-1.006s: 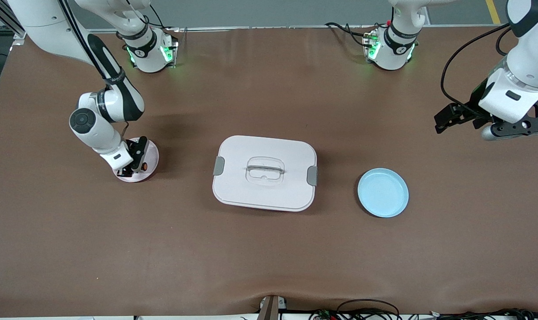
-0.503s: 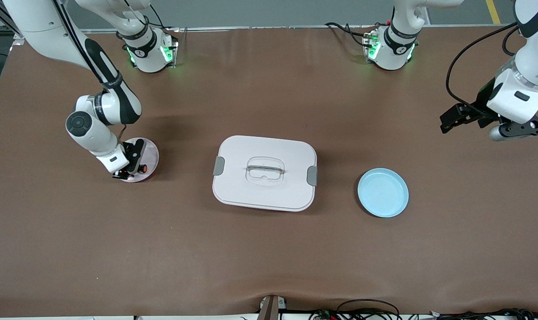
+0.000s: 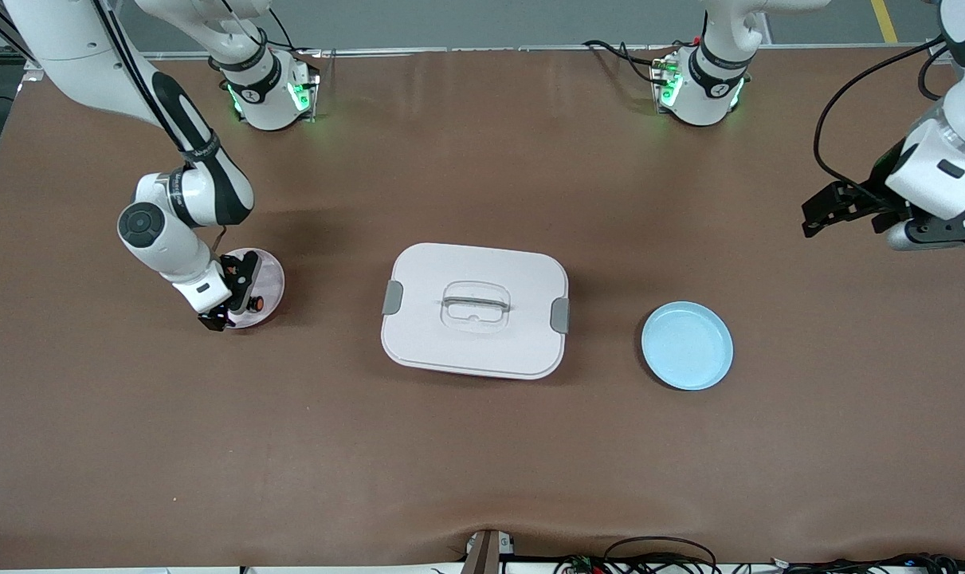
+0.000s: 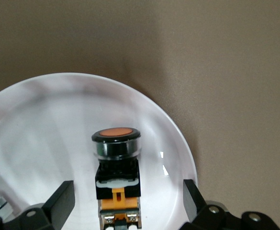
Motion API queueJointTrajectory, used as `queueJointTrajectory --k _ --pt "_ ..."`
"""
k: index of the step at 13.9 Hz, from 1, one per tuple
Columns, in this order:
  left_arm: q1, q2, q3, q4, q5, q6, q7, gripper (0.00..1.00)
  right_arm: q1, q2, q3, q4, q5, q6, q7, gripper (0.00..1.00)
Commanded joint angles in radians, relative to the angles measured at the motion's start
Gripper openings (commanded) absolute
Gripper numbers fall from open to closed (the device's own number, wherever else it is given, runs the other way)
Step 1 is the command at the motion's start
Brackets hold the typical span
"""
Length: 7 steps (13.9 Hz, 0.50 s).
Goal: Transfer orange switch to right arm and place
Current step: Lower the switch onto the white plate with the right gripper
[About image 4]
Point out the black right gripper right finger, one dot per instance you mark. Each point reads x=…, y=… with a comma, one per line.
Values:
x=194, y=203

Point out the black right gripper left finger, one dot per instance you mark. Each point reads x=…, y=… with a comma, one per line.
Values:
x=58, y=203

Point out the orange push-button switch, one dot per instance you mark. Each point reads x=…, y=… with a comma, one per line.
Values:
x=117, y=148

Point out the pink round plate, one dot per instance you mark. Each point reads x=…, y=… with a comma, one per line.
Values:
x=58, y=119

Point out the brown table cover sheet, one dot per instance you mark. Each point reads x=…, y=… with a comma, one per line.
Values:
x=226, y=72

